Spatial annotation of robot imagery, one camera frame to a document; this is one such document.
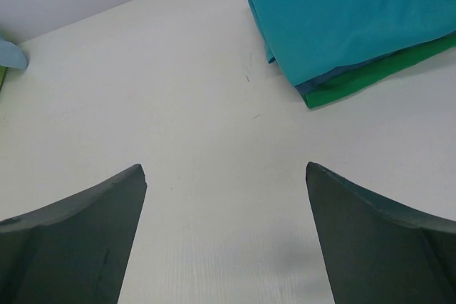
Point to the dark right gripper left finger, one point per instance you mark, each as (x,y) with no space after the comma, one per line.
(75,250)

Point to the light blue t shirt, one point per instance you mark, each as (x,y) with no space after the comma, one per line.
(11,56)

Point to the dark blue folded t shirt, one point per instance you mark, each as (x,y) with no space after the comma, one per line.
(320,81)

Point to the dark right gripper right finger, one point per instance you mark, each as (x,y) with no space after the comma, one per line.
(377,250)

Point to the teal folded t shirt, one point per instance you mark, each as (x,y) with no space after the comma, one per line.
(308,38)

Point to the lime green plastic basin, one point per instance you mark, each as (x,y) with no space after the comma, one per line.
(2,75)

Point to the green folded t shirt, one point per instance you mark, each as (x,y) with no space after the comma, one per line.
(374,76)

